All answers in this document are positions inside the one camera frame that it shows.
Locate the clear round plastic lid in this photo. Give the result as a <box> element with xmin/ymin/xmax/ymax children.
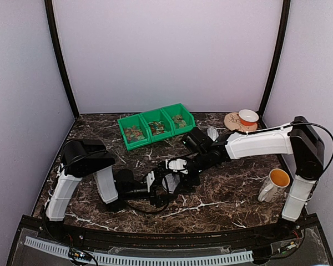
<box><xmin>162</xmin><ymin>173</ymin><xmax>180</xmax><ymax>194</ymax></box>

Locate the green bin with lollipops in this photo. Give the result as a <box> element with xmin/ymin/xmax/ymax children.
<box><xmin>141</xmin><ymin>109</ymin><xmax>174</xmax><ymax>142</ymax></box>

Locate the metal scoop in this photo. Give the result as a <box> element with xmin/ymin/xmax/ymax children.
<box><xmin>206</xmin><ymin>127</ymin><xmax>219</xmax><ymax>141</ymax></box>

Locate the green bin with popsicle candies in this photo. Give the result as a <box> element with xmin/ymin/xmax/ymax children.
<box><xmin>162</xmin><ymin>103</ymin><xmax>196</xmax><ymax>135</ymax></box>

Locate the green bin with star candies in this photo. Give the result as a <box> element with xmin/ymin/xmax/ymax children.
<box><xmin>118</xmin><ymin>114</ymin><xmax>152</xmax><ymax>151</ymax></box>

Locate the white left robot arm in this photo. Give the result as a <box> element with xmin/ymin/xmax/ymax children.
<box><xmin>44</xmin><ymin>139</ymin><xmax>180</xmax><ymax>242</ymax></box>

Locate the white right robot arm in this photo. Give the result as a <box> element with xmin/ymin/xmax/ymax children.
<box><xmin>158</xmin><ymin>116</ymin><xmax>325</xmax><ymax>241</ymax></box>

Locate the orange and white bowl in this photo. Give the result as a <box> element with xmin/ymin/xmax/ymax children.
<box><xmin>238</xmin><ymin>109</ymin><xmax>259</xmax><ymax>126</ymax></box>

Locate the white mug orange inside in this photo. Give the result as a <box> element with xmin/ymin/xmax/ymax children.
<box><xmin>258</xmin><ymin>168</ymin><xmax>290</xmax><ymax>203</ymax></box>

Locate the grey slotted cable duct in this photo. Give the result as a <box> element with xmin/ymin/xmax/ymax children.
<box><xmin>24</xmin><ymin>236</ymin><xmax>254</xmax><ymax>265</ymax></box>

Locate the right black frame post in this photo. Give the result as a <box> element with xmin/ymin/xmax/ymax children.
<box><xmin>258</xmin><ymin>0</ymin><xmax>291</xmax><ymax>118</ymax></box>

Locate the black frame post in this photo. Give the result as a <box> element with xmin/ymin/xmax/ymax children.
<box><xmin>258</xmin><ymin>0</ymin><xmax>291</xmax><ymax>118</ymax></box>
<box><xmin>44</xmin><ymin>0</ymin><xmax>80</xmax><ymax>120</ymax></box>

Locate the left black frame post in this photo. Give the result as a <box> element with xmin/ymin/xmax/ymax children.
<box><xmin>44</xmin><ymin>0</ymin><xmax>80</xmax><ymax>120</ymax></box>

